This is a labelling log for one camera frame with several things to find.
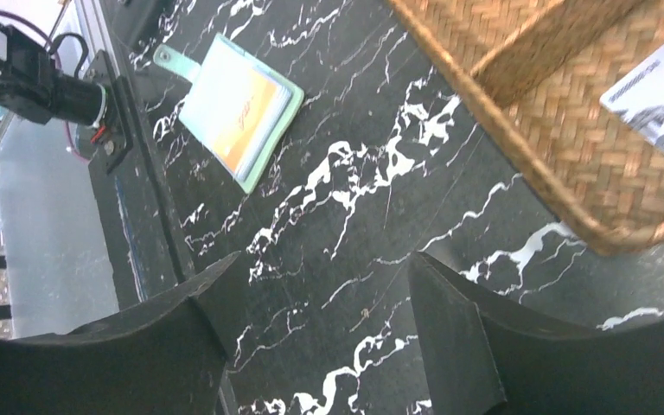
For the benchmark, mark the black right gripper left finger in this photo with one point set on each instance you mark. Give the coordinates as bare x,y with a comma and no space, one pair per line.
167,355

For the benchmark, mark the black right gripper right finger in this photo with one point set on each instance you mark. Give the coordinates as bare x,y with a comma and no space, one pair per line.
486,354

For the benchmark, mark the green card holder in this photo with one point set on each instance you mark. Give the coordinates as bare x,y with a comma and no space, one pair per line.
198,113

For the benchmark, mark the orange VIP credit card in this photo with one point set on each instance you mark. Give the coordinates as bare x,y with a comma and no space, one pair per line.
251,99

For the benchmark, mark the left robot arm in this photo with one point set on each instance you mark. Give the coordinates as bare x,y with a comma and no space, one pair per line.
34,86

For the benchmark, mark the woven brown organizer tray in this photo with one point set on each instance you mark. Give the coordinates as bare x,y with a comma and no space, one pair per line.
532,74

